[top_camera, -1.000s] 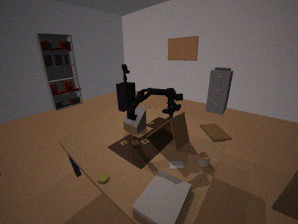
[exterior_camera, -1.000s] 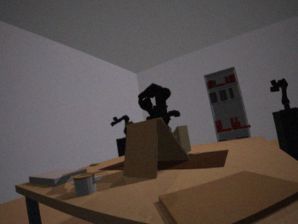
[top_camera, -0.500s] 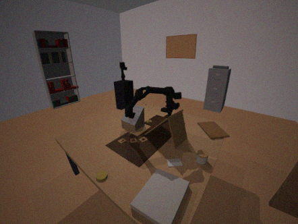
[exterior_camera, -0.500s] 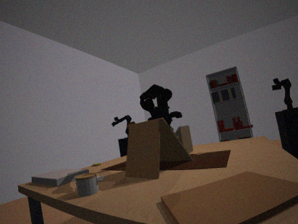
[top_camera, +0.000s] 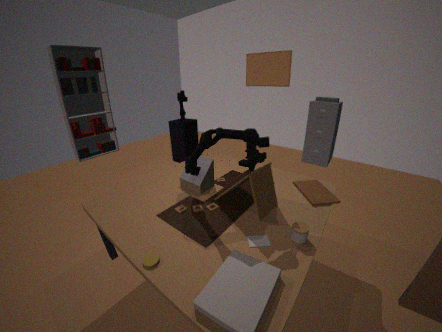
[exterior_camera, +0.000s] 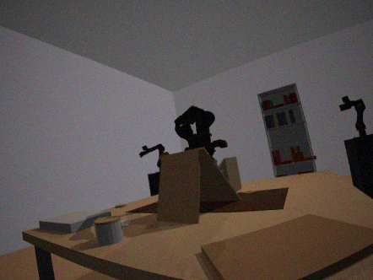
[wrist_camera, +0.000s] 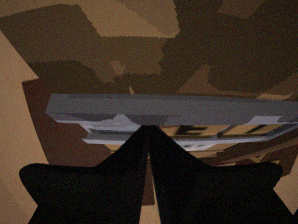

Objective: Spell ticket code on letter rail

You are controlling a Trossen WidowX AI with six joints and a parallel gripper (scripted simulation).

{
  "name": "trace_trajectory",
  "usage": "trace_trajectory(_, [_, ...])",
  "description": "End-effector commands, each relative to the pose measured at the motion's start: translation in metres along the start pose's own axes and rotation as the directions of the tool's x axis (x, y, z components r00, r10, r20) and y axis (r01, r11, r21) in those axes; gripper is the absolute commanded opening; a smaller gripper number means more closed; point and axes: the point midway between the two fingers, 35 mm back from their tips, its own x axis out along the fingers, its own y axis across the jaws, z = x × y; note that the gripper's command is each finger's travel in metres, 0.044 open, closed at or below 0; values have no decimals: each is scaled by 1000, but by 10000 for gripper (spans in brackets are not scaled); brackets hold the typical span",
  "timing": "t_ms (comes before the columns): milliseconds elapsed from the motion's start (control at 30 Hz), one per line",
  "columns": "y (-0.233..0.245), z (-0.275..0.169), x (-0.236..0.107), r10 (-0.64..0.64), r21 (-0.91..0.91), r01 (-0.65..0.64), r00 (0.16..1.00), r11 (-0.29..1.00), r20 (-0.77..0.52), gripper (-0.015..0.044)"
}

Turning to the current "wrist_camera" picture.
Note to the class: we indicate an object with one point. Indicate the white paper label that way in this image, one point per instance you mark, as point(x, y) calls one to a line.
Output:
point(201, 147)

